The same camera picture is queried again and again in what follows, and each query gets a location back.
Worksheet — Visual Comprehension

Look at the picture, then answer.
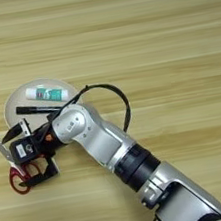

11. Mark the black marker pen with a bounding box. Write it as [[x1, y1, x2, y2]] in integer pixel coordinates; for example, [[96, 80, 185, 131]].
[[15, 99, 64, 119]]

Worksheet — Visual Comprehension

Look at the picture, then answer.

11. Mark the white green glue stick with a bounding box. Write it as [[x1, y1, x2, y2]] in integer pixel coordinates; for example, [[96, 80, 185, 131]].
[[24, 81, 71, 107]]

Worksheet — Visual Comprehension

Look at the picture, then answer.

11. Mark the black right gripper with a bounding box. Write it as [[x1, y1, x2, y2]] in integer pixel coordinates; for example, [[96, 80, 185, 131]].
[[0, 112, 73, 191]]

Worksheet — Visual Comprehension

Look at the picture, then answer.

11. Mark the round beige plate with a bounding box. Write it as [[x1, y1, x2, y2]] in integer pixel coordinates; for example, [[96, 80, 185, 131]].
[[0, 72, 85, 134]]

